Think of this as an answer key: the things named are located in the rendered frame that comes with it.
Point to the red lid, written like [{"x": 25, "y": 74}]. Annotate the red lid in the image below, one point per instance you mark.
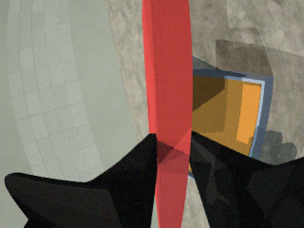
[{"x": 169, "y": 90}]

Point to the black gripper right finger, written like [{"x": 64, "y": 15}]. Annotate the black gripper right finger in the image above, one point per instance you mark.
[{"x": 233, "y": 191}]

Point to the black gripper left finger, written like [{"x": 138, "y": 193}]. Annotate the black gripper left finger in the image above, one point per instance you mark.
[{"x": 126, "y": 201}]

